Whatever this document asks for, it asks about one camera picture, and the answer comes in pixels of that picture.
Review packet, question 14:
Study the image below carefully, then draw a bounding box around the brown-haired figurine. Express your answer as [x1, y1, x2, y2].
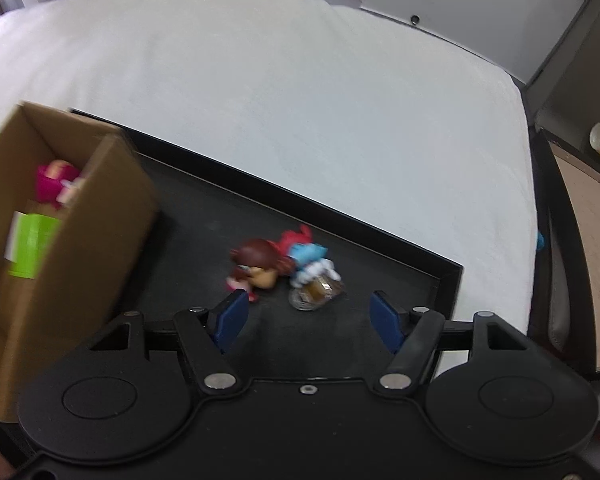
[225, 238, 292, 304]

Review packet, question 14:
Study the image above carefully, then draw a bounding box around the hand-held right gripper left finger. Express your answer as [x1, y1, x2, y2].
[87, 290, 251, 392]

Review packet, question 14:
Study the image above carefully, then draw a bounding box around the cardboard box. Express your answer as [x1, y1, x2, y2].
[0, 101, 161, 421]

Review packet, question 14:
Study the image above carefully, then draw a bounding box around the black tray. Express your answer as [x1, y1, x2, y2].
[70, 108, 465, 381]

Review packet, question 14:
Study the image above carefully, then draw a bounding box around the blue-haired figurine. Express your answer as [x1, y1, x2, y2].
[279, 225, 347, 311]

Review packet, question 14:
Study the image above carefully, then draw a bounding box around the black framed brown board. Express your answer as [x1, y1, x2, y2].
[530, 127, 600, 381]

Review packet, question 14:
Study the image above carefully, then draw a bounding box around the pink figure toy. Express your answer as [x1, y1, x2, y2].
[36, 160, 81, 209]

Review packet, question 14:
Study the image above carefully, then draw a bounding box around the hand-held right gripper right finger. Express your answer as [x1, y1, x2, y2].
[370, 290, 535, 392]

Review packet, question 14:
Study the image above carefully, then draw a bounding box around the green cube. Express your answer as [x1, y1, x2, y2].
[7, 211, 63, 279]

